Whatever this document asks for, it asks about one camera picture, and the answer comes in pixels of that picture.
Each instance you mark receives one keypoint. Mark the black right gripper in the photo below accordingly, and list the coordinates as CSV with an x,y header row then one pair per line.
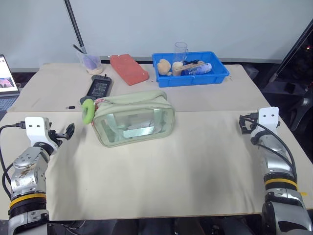
x,y
253,123

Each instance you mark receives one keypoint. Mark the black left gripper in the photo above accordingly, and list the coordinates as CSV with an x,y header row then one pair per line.
x,y
55,137

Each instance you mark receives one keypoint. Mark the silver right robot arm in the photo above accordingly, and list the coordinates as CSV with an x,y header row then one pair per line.
x,y
278,156

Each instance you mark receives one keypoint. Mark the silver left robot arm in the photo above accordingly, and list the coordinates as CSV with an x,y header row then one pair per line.
x,y
28,171

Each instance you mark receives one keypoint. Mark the light green transparent pouch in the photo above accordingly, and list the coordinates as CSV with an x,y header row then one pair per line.
x,y
132,102

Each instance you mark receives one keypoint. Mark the small black usb stick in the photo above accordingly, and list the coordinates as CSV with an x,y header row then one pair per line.
x,y
70,107

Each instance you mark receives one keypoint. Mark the silver zipper pull clip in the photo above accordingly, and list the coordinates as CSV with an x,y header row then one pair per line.
x,y
105,101

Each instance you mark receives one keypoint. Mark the grey floor box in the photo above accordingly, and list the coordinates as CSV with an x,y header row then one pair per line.
x,y
252,72

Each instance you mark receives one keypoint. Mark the black handheld device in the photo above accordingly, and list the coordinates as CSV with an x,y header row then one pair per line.
x,y
99,88

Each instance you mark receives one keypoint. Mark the small black floor object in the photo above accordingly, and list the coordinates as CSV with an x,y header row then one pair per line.
x,y
290,87

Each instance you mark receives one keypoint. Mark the blue plastic bin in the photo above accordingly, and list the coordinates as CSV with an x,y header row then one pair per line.
x,y
215,66

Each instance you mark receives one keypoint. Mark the blue and white bottle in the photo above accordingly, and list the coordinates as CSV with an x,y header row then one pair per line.
x,y
201,69

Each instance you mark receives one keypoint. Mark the clear plastic measuring cup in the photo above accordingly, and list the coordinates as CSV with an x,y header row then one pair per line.
x,y
91,64

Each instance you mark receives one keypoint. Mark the wooden strip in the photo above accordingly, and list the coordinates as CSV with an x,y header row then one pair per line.
x,y
194,65

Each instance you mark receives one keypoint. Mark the open laptop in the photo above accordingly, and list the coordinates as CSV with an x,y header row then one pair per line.
x,y
6,80

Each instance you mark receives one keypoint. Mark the black stirring stick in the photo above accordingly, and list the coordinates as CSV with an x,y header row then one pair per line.
x,y
79,49

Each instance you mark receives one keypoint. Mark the beige round plush toy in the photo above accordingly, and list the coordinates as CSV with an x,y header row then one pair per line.
x,y
177,68

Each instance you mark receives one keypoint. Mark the red brick-shaped sponge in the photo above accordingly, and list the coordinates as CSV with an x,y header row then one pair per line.
x,y
128,68

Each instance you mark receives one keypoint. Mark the black stand leg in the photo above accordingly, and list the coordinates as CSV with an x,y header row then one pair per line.
x,y
293,46

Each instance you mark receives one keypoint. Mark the clear drinking glass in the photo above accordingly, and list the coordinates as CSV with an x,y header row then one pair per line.
x,y
180,52

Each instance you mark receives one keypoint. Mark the tan plush bear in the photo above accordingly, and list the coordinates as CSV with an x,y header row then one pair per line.
x,y
163,66

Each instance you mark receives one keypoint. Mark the black slanted pole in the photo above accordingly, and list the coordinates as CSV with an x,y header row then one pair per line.
x,y
74,23

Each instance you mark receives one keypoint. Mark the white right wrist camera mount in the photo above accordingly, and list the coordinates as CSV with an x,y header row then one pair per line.
x,y
268,120

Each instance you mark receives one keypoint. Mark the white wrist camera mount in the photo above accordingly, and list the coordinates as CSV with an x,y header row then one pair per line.
x,y
36,131
268,120

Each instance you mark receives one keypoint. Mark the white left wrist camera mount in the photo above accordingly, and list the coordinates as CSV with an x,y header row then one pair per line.
x,y
36,131

